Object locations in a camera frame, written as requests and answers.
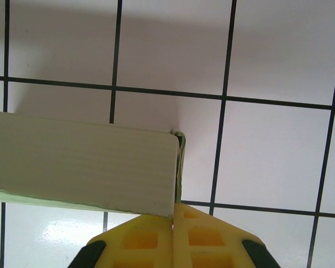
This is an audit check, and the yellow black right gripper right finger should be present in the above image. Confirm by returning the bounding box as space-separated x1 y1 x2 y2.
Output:
173 202 277 268

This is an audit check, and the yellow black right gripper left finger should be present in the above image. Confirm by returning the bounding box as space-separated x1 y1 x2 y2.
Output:
69 213 175 268

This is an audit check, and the light green paper box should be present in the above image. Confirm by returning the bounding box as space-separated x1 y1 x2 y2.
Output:
0 110 188 219

